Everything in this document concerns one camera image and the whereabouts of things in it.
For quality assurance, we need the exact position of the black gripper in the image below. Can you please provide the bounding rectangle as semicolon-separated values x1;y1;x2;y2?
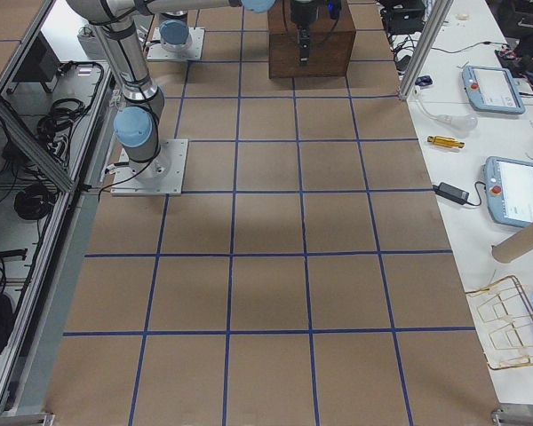
290;0;316;65

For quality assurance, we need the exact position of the dark wooden drawer cabinet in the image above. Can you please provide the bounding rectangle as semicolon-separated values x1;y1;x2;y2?
267;1;356;79

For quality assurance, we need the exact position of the small blue device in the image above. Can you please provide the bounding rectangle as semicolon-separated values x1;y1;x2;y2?
415;75;434;87

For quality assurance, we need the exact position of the far blue teach pendant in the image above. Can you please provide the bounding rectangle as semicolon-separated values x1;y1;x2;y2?
461;65;525;115

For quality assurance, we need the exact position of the blue teach pendant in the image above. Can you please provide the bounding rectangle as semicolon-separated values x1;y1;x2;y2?
461;65;525;115
483;156;533;227

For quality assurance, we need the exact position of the black power adapter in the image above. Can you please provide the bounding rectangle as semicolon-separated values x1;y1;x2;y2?
433;182;469;205

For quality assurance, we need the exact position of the near blue teach pendant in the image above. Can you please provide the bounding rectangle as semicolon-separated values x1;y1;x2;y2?
483;156;533;227

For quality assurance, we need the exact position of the cardboard tube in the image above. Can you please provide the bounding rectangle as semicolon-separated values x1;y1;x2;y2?
491;223;533;264

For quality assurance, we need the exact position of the aluminium frame post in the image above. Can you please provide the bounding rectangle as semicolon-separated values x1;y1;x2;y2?
398;0;453;100

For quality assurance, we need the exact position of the gold wire rack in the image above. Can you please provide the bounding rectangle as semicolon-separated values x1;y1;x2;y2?
465;275;533;371

